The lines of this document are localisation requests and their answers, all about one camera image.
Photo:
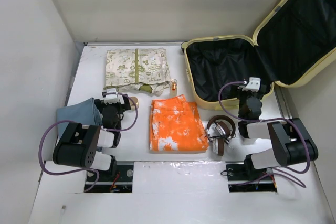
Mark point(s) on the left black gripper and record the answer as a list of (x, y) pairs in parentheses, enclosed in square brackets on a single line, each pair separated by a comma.
[(100, 103)]

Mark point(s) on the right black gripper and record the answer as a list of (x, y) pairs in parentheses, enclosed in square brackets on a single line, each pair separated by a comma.
[(258, 95)]

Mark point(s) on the gold round jar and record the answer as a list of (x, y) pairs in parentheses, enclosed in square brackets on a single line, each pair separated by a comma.
[(134, 103)]

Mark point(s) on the brown silver headphones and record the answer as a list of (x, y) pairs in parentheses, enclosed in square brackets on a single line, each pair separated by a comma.
[(225, 131)]

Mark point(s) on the cream green printed jacket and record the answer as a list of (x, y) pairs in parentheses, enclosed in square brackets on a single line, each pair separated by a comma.
[(139, 69)]

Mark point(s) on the orange white shorts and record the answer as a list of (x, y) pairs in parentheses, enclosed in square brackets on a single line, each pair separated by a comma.
[(175, 126)]

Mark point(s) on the small clear perfume bottle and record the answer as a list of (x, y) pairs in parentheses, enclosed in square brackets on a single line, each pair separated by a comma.
[(173, 88)]

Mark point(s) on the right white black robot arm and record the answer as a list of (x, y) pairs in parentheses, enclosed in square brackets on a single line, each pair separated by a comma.
[(290, 141)]

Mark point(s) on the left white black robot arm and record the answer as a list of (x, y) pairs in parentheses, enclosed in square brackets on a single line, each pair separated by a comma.
[(85, 127)]

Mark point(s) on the blue folded jeans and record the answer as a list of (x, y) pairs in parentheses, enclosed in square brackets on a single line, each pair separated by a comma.
[(84, 112)]

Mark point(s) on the yellow open suitcase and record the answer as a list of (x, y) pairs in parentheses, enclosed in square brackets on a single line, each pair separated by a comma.
[(293, 44)]

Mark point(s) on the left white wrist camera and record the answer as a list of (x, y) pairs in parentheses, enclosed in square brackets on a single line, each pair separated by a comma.
[(111, 96)]

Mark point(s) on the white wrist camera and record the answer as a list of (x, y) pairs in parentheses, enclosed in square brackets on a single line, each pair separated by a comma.
[(111, 96), (253, 84)]

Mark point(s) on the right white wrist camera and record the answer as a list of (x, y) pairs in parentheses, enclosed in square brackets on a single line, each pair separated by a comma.
[(253, 84)]

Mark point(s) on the aluminium rail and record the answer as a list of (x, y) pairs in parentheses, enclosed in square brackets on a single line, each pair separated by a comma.
[(282, 102)]

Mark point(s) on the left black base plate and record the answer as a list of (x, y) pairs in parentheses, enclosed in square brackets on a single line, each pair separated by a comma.
[(119, 181)]

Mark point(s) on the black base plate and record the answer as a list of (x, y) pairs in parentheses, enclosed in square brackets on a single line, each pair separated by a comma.
[(119, 181), (240, 181)]

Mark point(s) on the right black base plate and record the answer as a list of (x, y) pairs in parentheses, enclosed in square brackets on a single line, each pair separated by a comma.
[(240, 181)]

